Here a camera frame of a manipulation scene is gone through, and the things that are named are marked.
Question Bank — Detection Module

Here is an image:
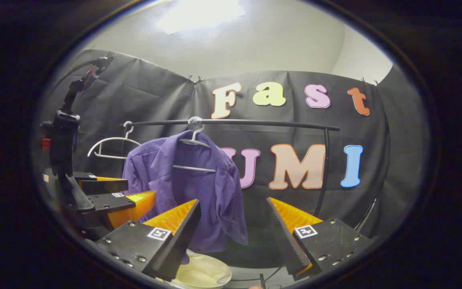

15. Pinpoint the purple shirt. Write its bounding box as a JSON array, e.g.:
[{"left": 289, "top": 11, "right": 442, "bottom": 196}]
[{"left": 122, "top": 130, "right": 249, "bottom": 265}]

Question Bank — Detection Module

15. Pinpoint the small white plastic hanger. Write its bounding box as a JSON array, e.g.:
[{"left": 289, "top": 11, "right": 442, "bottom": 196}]
[{"left": 87, "top": 121, "right": 142, "bottom": 160}]

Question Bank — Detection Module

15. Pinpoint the ceiling light panel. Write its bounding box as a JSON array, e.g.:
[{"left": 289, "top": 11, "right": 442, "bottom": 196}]
[{"left": 155, "top": 0, "right": 245, "bottom": 35}]

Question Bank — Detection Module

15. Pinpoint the large white plastic hanger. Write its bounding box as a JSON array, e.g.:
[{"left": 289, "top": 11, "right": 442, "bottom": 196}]
[{"left": 172, "top": 116, "right": 217, "bottom": 173}]

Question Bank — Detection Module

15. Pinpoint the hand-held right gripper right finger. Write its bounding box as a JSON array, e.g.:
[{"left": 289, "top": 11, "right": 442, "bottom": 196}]
[{"left": 266, "top": 197, "right": 372, "bottom": 281}]

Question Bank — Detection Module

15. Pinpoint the cream fabric laundry hamper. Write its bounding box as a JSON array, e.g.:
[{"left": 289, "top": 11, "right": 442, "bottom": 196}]
[{"left": 163, "top": 253, "right": 232, "bottom": 289}]

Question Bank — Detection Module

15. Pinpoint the black clothes rack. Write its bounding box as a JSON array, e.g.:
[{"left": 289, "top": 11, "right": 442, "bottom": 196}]
[{"left": 120, "top": 119, "right": 380, "bottom": 231}]

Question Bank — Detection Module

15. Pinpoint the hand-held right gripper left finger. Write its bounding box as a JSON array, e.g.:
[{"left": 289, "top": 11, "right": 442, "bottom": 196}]
[{"left": 95, "top": 199, "right": 202, "bottom": 282}]

